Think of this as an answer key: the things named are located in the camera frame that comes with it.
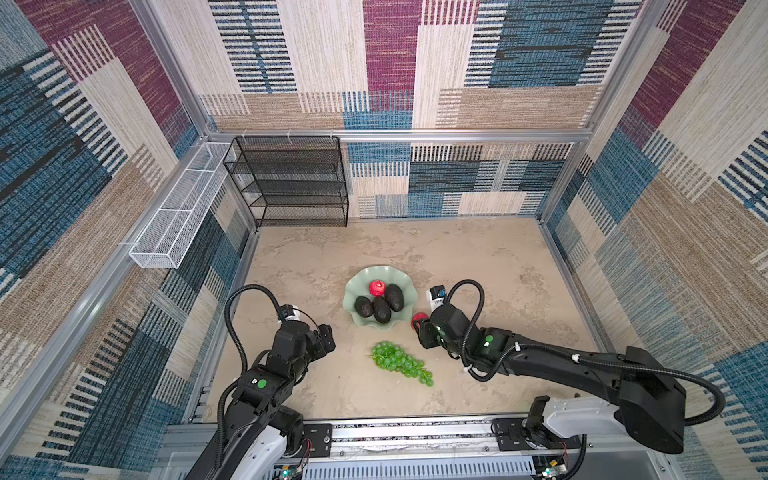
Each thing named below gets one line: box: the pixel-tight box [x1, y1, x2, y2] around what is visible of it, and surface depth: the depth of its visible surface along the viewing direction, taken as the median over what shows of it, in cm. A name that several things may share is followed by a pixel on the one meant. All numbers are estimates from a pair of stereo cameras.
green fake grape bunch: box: [366, 341, 434, 387], surface depth 84 cm
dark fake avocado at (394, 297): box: [385, 283, 404, 312], surface depth 96 cm
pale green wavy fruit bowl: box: [343, 266, 417, 331], surface depth 98 cm
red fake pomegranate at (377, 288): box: [369, 279, 387, 297], surface depth 98 cm
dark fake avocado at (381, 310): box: [372, 297, 392, 324], surface depth 93 cm
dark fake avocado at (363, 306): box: [354, 296, 373, 318], surface depth 92 cm
